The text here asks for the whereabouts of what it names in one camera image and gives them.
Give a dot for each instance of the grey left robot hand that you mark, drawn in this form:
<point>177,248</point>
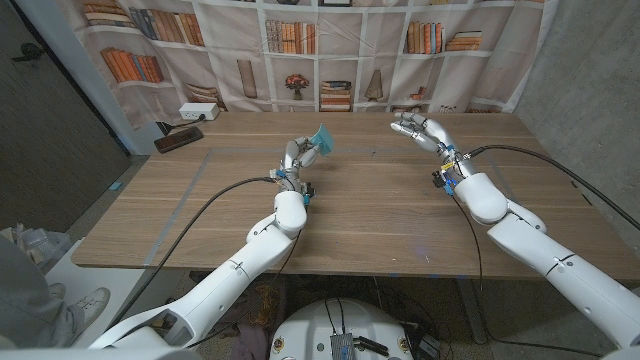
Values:
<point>295,162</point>

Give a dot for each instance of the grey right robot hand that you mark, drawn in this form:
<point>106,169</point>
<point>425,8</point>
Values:
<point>435,135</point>

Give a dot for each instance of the teal sticky note pad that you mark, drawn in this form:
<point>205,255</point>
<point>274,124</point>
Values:
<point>324,140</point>

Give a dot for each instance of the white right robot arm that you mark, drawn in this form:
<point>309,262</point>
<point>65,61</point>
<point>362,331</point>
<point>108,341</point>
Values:
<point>540,245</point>

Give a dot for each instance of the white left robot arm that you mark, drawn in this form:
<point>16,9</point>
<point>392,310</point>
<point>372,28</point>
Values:
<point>250,260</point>

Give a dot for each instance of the black TV remote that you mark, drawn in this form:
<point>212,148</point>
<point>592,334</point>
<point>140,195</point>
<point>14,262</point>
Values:
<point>178,139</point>

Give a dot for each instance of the grey tape outline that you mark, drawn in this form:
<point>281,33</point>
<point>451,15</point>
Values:
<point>225,149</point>

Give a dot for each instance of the white power strip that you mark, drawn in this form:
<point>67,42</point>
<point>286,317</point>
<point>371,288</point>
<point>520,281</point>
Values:
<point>199,111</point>

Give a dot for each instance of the printed bookshelf backdrop cloth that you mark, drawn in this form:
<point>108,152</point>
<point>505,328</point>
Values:
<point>225,75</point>

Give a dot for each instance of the dark crumpled cloth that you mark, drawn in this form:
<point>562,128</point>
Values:
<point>255,315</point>

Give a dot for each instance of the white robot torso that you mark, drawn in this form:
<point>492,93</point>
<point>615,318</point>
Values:
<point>310,325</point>

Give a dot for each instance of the blue tape piece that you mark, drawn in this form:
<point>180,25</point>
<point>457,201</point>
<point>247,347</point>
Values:
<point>115,186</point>

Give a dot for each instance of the grey table leg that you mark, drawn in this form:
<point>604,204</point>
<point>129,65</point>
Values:
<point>472,315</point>

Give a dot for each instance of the grey ribbed electronics box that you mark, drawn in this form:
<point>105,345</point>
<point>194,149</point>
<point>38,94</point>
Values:
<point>342,347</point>

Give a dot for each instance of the black power adapter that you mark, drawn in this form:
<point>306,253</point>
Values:
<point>430,346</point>

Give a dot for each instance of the white flat platform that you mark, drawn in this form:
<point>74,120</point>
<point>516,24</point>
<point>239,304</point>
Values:
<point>75,270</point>

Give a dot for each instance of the dark grey door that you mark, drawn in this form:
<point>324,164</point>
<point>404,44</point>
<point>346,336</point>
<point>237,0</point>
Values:
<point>50,150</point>

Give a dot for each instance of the clear plastic box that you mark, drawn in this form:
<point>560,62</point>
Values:
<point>40,245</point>

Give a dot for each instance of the person in grey trousers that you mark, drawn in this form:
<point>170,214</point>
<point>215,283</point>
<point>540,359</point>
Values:
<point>20,300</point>

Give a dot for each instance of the white door frame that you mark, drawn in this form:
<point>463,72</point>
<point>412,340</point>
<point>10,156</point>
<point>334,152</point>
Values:
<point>90,75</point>

